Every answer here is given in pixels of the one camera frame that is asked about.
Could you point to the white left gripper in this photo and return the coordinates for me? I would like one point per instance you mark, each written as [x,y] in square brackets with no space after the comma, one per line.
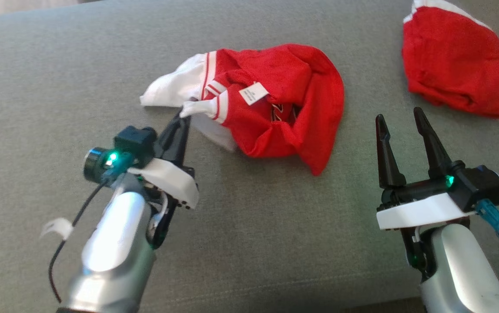
[175,182]

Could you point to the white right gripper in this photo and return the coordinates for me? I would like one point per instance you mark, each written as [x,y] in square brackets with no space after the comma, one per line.
[419,211]

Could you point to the red white-striped Bulls shorts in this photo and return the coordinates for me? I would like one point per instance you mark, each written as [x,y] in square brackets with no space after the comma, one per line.
[453,61]

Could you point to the red white-sleeved Bulls T-shirt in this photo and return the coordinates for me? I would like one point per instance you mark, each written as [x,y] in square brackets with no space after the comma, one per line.
[310,87]

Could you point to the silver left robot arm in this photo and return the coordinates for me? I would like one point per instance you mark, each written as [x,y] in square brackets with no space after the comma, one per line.
[114,243]

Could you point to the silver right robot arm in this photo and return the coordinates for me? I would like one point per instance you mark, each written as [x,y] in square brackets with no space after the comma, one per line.
[458,269]

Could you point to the grey sofa seat cushion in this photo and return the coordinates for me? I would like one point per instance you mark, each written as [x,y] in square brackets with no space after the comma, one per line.
[275,239]

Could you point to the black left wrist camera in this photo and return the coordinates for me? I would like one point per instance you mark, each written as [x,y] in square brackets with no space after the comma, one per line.
[136,143]

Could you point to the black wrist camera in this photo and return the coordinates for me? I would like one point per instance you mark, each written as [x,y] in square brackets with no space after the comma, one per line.
[136,143]
[484,187]

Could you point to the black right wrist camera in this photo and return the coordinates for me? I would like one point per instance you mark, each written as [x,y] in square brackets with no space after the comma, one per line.
[484,187]

